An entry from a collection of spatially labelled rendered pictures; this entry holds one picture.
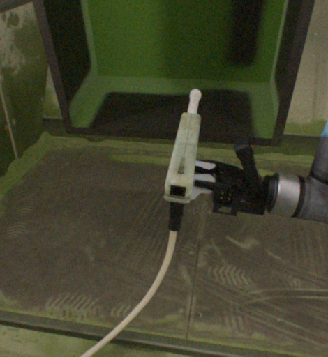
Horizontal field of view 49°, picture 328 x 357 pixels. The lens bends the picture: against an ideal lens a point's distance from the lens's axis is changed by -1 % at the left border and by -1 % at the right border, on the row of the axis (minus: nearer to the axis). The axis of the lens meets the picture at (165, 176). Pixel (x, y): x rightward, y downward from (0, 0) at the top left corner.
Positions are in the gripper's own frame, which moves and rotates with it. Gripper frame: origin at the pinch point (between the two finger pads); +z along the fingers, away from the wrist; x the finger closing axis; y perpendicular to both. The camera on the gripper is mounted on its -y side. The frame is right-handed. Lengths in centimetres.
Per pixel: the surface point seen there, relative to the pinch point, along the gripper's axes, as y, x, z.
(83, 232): 52, 29, 30
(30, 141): 54, 87, 76
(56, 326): 51, -9, 25
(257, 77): -4, 59, -21
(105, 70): 2, 59, 31
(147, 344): 48.3, -11.2, 0.3
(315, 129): 29, 99, -61
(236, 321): 45, -2, -23
